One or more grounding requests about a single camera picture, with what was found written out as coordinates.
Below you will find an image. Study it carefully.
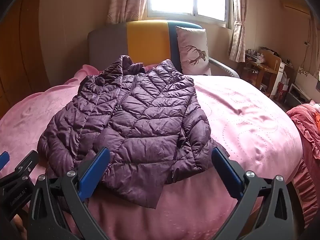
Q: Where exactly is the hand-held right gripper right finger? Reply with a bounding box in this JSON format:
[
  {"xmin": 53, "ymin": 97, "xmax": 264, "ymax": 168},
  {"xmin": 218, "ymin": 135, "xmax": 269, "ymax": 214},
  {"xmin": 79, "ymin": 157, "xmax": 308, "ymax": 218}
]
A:
[{"xmin": 211, "ymin": 147, "xmax": 293, "ymax": 240}]

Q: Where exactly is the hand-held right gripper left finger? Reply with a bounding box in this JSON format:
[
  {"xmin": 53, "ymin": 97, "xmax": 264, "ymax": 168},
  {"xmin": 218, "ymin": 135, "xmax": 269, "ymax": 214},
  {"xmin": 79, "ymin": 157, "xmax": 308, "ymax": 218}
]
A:
[{"xmin": 27, "ymin": 147, "xmax": 110, "ymax": 240}]

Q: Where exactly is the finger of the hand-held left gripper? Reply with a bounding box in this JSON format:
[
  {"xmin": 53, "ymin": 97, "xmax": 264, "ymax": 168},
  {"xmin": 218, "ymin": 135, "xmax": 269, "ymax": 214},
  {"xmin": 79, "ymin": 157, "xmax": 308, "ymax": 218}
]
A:
[
  {"xmin": 0, "ymin": 150, "xmax": 39, "ymax": 193},
  {"xmin": 0, "ymin": 151, "xmax": 10, "ymax": 172}
]

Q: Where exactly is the purple puffer jacket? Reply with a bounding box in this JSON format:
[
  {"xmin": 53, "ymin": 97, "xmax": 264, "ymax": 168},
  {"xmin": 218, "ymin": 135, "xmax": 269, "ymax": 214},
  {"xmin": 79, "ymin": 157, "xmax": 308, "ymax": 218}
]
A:
[{"xmin": 37, "ymin": 54, "xmax": 229, "ymax": 209}]

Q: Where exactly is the person's left hand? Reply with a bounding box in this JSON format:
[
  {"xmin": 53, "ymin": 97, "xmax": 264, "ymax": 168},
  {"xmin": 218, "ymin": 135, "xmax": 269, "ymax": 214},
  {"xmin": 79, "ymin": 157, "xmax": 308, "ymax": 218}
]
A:
[{"xmin": 10, "ymin": 217, "xmax": 27, "ymax": 239}]

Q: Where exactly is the bed with pink cover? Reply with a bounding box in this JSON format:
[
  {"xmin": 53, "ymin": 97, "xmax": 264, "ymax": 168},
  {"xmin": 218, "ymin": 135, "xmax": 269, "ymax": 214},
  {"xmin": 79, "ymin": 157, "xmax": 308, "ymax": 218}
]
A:
[{"xmin": 0, "ymin": 64, "xmax": 304, "ymax": 240}]

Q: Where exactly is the red ruffled blanket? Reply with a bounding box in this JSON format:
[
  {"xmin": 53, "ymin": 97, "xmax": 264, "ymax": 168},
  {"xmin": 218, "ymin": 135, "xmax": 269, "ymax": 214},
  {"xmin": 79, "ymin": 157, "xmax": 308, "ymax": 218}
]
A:
[{"xmin": 286, "ymin": 100, "xmax": 320, "ymax": 228}]

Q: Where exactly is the orange plastic bag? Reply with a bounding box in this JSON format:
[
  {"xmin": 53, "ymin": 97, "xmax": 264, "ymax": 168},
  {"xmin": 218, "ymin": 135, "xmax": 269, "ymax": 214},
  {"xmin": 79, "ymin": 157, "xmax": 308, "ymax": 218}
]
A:
[{"xmin": 244, "ymin": 69, "xmax": 259, "ymax": 87}]

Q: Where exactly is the red paper bag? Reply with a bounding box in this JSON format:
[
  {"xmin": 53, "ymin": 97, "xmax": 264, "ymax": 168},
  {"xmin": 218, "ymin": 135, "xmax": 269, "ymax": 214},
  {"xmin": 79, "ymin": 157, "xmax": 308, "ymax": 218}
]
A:
[{"xmin": 276, "ymin": 81, "xmax": 288, "ymax": 100}]

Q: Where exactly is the grey storage box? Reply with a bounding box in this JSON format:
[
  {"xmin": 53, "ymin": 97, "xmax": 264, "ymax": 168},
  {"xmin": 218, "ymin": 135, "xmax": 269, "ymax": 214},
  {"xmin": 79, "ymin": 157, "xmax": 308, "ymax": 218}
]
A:
[{"xmin": 285, "ymin": 82, "xmax": 310, "ymax": 105}]

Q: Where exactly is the wooden wardrobe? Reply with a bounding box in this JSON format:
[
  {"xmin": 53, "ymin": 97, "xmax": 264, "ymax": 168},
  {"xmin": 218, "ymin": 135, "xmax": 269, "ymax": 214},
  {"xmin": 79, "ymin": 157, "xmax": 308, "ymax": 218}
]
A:
[{"xmin": 0, "ymin": 0, "xmax": 49, "ymax": 120}]

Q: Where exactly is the wooden desk with shelf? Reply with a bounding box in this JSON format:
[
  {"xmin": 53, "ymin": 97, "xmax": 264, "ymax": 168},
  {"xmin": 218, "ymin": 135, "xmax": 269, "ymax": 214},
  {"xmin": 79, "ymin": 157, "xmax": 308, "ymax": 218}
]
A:
[{"xmin": 239, "ymin": 49, "xmax": 282, "ymax": 98}]

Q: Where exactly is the white cabinet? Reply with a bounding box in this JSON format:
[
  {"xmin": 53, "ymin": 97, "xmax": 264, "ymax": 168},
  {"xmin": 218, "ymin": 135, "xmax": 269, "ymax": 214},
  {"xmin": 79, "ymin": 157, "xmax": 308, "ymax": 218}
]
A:
[{"xmin": 270, "ymin": 61, "xmax": 288, "ymax": 98}]

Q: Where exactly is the flower print cardboard board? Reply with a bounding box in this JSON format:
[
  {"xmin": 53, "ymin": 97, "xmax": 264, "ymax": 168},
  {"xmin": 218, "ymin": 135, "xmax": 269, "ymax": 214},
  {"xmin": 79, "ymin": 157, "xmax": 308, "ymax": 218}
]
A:
[{"xmin": 295, "ymin": 66, "xmax": 318, "ymax": 90}]

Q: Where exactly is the deer print pillow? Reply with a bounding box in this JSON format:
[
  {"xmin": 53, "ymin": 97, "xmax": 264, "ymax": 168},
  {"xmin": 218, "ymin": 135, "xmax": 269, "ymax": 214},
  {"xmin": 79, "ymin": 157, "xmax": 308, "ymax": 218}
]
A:
[{"xmin": 175, "ymin": 26, "xmax": 212, "ymax": 76}]

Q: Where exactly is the grey yellow blue headboard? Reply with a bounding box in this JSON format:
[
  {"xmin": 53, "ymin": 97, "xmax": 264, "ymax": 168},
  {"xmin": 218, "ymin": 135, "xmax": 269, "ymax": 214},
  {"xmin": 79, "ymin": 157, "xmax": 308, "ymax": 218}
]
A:
[{"xmin": 87, "ymin": 20, "xmax": 203, "ymax": 75}]

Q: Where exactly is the pink tied curtain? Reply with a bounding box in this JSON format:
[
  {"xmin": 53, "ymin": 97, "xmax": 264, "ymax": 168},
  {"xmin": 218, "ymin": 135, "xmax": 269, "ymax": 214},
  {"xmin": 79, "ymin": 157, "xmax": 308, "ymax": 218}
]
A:
[{"xmin": 229, "ymin": 0, "xmax": 248, "ymax": 62}]

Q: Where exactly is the pink star print curtain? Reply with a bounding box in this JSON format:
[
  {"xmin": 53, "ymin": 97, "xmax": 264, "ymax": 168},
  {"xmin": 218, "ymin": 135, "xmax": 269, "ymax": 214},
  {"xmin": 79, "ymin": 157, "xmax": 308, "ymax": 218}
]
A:
[{"xmin": 106, "ymin": 0, "xmax": 150, "ymax": 24}]

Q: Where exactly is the grey padded bed rail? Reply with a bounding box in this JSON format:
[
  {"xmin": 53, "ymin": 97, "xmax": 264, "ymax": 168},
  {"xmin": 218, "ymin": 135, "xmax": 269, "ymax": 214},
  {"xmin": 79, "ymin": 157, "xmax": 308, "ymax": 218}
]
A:
[{"xmin": 208, "ymin": 57, "xmax": 240, "ymax": 78}]

